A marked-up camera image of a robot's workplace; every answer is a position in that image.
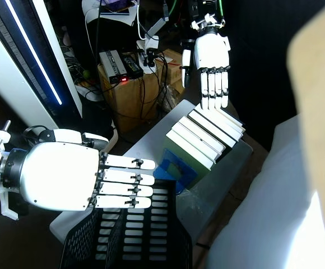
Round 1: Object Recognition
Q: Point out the white backdrop screen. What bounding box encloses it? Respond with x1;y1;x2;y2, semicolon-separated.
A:
206;112;325;269

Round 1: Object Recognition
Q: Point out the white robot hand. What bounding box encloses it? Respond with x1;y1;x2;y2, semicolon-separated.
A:
18;128;156;212
180;35;232;110

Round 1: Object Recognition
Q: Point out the pale green book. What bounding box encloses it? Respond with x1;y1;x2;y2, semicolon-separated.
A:
163;131;213;172

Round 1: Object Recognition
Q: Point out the black plastic file rack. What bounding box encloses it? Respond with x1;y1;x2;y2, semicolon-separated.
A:
59;179;193;269

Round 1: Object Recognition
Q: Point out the white tower with light strip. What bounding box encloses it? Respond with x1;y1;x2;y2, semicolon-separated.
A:
0;0;83;132

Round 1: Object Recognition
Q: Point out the cream cover book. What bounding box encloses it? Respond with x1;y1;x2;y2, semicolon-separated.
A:
194;105;246;135

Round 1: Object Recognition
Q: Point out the white spine book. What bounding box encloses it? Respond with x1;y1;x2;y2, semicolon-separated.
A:
192;108;243;142

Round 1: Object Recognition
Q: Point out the large cardboard box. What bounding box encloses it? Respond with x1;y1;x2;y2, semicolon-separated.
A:
97;60;166;134

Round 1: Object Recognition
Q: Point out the purple tablet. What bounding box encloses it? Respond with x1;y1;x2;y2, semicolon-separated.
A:
100;0;131;15

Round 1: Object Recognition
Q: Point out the white cable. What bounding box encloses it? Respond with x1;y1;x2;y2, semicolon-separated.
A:
136;1;148;41

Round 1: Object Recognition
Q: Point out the green braided cable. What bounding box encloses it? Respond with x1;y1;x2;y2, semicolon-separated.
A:
217;0;226;29

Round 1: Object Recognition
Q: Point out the grey cable adapter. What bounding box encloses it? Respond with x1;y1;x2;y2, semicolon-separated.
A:
145;16;171;40

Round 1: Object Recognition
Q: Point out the small cardboard box red tape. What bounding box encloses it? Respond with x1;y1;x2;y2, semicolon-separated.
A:
162;48;192;92

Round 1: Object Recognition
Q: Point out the beige book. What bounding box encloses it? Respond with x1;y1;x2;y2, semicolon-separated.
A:
176;115;227;157

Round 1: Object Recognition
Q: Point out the black power adapter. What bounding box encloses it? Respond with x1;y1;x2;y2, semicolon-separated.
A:
122;54;145;78

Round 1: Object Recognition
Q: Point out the beige wooden board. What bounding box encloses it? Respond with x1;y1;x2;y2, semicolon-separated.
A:
287;0;325;269

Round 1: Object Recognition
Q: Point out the black Century book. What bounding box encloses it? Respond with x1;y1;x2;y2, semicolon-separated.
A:
197;103;246;128

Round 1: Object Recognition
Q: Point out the white power strip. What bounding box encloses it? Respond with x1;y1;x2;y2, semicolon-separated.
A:
136;40;160;75

